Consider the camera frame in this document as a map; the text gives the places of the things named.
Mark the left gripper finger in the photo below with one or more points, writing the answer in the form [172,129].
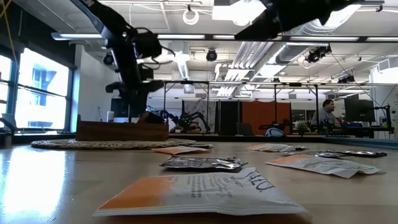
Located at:
[130,105]
[142,105]

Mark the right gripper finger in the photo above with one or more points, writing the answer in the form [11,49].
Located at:
[259,27]
[267,33]

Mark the orange white tea packet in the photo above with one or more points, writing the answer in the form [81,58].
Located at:
[178,150]
[192,194]
[272,147]
[320,165]

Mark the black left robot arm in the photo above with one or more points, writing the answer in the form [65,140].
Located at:
[105,21]

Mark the black background robot arm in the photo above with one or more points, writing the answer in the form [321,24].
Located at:
[168,115]
[200,115]

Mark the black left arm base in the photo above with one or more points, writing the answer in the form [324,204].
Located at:
[6,123]

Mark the wooden tea organizer box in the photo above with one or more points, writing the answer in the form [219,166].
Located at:
[121,132]

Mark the white bottle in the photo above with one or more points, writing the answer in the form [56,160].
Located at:
[110,116]

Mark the white ceiling fixture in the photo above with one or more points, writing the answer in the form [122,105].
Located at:
[236,14]

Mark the black round ceiling spotlight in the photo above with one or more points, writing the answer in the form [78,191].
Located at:
[211,55]
[108,59]

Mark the round woven placemat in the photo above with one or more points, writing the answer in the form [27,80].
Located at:
[102,144]

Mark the overhead bar with light strips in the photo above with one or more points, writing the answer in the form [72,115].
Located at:
[209,37]

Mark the orange partition panel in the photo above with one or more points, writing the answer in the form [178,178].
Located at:
[264,115]

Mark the black partition panel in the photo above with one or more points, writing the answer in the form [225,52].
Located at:
[229,116]

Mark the large window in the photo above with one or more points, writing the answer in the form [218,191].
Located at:
[40,105]

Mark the white blue round object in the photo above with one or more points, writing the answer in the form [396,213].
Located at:
[274,132]

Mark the person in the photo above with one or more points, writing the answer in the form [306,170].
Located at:
[325,115]

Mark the small background plant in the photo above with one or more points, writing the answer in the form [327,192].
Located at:
[301,127]

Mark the black desk monitor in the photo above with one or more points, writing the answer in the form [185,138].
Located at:
[359,109]

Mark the black background desk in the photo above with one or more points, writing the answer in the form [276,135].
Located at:
[357,129]

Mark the black wall monitor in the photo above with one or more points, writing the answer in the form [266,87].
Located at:
[116,107]

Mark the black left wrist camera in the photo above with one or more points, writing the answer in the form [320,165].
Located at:
[147,45]

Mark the black overhead camera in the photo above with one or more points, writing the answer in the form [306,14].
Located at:
[317,53]

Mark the black background rig frame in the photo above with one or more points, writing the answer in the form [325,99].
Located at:
[207,93]

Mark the black aluminium table frame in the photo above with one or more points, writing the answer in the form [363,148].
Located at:
[242,137]

